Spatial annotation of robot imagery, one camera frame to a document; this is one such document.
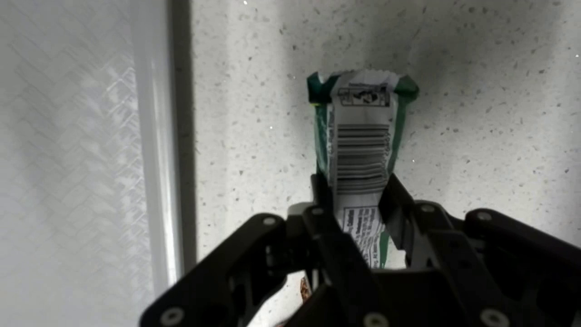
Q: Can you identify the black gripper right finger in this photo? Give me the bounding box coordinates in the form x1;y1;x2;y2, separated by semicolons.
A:
380;179;581;327

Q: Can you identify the gray plastic tray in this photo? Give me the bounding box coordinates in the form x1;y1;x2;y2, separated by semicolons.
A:
0;0;184;327

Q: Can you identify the green snack bar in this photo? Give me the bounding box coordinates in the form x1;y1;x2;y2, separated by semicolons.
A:
308;70;420;269

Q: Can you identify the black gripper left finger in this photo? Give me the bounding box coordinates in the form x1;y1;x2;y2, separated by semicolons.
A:
139;173;391;327

